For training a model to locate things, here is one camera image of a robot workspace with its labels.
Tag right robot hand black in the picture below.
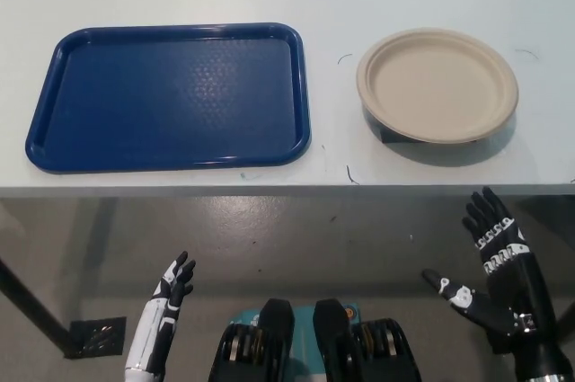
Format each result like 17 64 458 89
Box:
420 186 562 357

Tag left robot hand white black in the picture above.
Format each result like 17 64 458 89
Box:
124 251 198 375

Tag beige paper plate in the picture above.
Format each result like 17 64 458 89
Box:
356 27 520 145

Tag blue plastic tray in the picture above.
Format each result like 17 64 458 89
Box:
25 21 313 174

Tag black floor tape patch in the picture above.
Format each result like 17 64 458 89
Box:
62 315 128 360

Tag left black robot body block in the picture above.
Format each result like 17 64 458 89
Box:
208 297 297 382

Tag black robot body block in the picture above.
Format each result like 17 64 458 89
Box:
208 297 297 382
313 298 422 382

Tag black table leg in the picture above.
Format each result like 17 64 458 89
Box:
0 255 78 351

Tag black robot legs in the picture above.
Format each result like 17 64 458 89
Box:
227 304 361 382

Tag right black robot body block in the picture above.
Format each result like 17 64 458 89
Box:
313 298 422 382

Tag grey perforated basket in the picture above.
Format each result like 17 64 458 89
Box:
361 101 388 135

